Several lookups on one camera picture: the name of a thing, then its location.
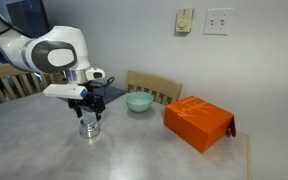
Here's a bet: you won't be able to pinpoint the white light switch plate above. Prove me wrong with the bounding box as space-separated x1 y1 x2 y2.
202 7 235 36

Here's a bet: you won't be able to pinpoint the blue placemat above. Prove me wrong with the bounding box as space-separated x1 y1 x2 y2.
58 79 128 106

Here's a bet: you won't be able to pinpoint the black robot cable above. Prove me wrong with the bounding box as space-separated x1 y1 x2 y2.
0 1 16 38

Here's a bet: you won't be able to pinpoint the silver round tin lid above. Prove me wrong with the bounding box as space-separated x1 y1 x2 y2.
79 115 100 130

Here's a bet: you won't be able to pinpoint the silver round tin base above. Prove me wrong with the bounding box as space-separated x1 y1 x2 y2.
79 124 101 139

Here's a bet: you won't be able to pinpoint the orange cardboard box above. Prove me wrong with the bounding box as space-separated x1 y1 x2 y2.
163 95 237 154

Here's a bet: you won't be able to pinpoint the mint green bowl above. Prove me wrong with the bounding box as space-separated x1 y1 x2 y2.
124 91 154 113

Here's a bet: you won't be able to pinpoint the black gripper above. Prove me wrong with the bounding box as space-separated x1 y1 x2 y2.
67 87 107 122

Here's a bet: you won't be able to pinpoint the beige wall thermostat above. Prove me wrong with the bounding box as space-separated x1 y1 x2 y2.
174 7 195 34

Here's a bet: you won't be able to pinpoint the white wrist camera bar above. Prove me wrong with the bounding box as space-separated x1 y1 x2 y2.
42 83 88 100

